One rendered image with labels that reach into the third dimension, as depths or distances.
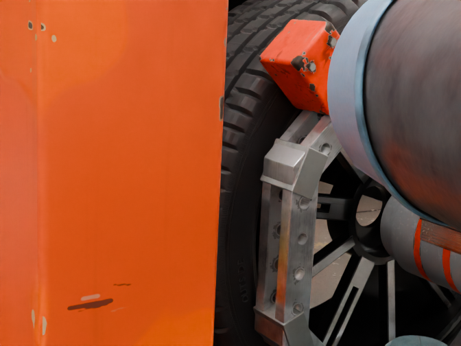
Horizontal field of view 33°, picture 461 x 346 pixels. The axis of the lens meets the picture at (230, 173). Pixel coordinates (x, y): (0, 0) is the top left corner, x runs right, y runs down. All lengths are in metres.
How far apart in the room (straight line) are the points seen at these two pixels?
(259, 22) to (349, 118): 0.85
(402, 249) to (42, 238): 0.60
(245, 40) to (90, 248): 0.52
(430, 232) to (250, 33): 0.38
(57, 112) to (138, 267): 0.15
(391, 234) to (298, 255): 0.20
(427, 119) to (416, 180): 0.02
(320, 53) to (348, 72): 0.66
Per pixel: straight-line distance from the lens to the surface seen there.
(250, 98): 0.97
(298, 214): 0.93
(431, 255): 1.04
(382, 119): 0.22
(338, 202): 1.11
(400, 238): 1.07
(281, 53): 0.92
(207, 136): 0.64
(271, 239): 0.97
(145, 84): 0.61
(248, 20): 1.12
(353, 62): 0.24
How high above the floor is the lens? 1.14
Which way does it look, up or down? 12 degrees down
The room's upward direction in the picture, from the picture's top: 3 degrees clockwise
